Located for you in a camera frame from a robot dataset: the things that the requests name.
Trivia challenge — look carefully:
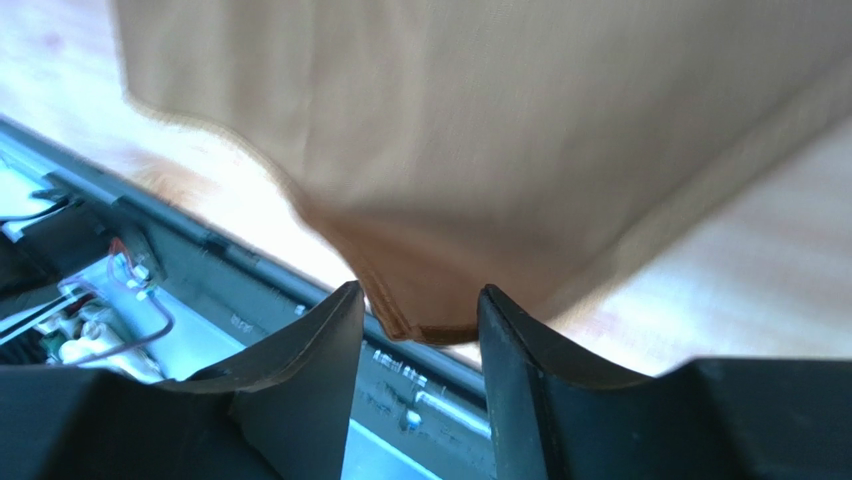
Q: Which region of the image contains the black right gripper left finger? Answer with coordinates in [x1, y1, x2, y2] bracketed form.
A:
[163, 281, 365, 479]

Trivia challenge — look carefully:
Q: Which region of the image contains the brown cloth napkin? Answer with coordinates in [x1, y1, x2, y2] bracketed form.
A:
[114, 1, 851, 345]

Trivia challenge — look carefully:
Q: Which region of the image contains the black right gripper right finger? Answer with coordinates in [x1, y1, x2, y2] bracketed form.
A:
[477, 285, 692, 479]

